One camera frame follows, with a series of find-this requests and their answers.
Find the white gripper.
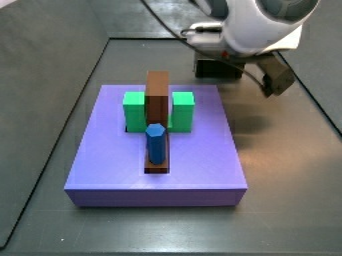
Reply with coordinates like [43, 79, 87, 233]
[184, 22, 250, 63]

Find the purple base board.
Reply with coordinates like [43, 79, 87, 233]
[64, 85, 247, 207]

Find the black angled bracket holder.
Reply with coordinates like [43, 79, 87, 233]
[193, 54, 244, 80]

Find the brown upright slotted block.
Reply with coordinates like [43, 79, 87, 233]
[144, 71, 168, 174]

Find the black cable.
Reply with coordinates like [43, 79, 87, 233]
[139, 0, 268, 89]

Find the blue hexagonal peg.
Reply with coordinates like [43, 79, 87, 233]
[145, 123, 165, 165]

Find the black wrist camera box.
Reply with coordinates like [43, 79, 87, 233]
[256, 55, 295, 97]

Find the green block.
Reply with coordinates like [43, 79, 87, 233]
[121, 91, 195, 133]

